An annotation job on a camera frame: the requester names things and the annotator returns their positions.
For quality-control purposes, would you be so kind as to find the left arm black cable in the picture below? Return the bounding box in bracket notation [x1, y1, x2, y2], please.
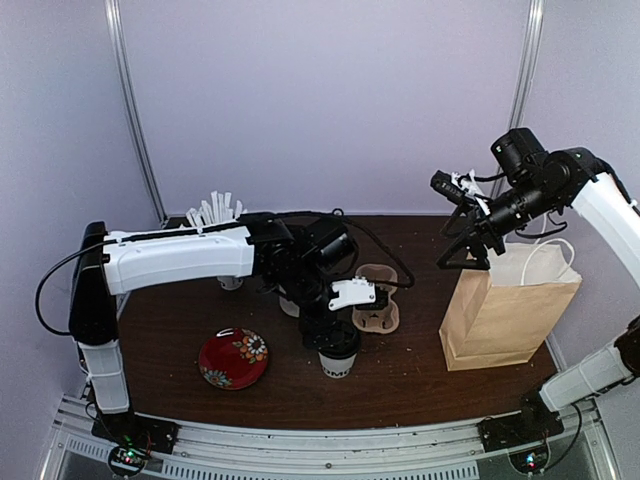
[34, 209, 416, 336]

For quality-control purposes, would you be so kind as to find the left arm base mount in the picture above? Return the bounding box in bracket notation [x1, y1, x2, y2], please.
[91, 412, 179, 454]

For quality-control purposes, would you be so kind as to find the white paper coffee cup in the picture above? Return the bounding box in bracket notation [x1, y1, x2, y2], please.
[318, 352, 357, 379]

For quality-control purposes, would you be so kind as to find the brown paper bag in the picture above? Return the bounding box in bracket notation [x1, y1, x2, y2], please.
[439, 238, 582, 371]

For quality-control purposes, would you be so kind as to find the cup of white straws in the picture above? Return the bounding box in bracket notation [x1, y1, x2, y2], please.
[186, 190, 246, 291]

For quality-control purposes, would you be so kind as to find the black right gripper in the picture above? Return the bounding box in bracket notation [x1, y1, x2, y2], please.
[438, 176, 559, 269]

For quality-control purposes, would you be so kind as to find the white ceramic mug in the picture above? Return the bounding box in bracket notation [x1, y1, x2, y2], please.
[279, 297, 300, 318]

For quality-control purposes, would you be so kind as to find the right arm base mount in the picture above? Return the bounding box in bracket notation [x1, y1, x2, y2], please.
[477, 399, 564, 452]

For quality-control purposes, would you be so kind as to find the aluminium front rail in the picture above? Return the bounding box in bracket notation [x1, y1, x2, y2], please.
[42, 394, 616, 480]

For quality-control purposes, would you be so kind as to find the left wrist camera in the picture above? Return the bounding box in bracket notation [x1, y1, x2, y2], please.
[328, 277, 389, 311]

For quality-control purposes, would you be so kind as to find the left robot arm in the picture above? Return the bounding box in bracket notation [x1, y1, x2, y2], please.
[69, 213, 373, 444]

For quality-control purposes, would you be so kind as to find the black plastic cup lid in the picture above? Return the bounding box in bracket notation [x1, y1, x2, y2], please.
[313, 322, 361, 360]

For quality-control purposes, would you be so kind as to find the red floral plate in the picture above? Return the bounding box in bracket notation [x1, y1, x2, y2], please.
[198, 327, 269, 391]

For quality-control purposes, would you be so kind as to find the cardboard cup carrier tray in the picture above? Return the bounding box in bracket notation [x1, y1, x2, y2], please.
[351, 264, 400, 335]

